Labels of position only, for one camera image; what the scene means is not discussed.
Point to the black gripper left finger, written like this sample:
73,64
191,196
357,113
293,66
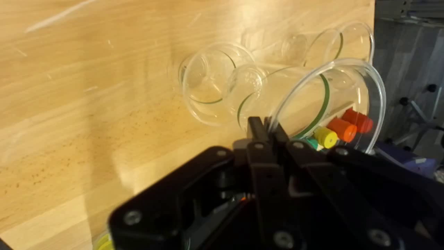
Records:
270,189

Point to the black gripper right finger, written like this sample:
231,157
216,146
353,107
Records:
334,213

